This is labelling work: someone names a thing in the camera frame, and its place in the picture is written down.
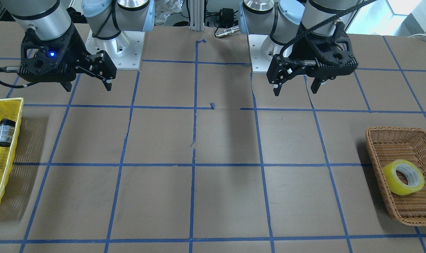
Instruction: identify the silver cable connector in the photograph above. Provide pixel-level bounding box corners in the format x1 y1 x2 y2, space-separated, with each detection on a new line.
214 25 240 39

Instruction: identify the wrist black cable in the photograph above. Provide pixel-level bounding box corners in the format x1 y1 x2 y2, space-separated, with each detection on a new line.
280 0 377 65
0 67 34 88

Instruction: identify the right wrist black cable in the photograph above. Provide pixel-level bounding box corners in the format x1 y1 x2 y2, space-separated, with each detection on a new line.
0 67 34 88

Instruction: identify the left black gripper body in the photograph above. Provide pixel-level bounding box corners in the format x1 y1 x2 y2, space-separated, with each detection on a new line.
288 21 358 79

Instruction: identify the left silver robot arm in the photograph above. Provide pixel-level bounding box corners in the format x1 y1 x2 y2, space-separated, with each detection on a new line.
239 0 358 96

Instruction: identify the aluminium frame post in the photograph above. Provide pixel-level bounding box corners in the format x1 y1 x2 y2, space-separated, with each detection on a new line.
186 0 206 33

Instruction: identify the yellow tape roll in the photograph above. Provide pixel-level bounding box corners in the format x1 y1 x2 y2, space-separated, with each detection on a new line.
382 160 425 196

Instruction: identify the small dark labelled bottle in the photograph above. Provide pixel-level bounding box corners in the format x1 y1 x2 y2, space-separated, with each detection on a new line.
0 118 16 148

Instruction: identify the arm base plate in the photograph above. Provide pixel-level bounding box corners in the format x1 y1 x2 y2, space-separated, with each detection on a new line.
85 31 146 71
248 34 283 74

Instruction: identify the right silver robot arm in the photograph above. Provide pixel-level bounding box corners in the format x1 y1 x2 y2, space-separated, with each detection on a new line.
0 0 155 92

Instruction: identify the yellow plastic basket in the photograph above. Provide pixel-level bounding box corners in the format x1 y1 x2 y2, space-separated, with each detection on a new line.
0 98 24 203

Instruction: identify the black power adapter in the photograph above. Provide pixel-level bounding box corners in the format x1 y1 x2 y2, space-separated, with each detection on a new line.
215 8 235 28

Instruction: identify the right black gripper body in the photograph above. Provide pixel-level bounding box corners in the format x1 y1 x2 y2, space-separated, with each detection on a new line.
18 24 105 85

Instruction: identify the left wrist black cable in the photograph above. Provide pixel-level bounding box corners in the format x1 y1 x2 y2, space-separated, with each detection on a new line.
280 0 377 65

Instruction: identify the brown wicker basket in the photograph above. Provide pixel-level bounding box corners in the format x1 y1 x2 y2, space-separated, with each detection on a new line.
366 127 426 226

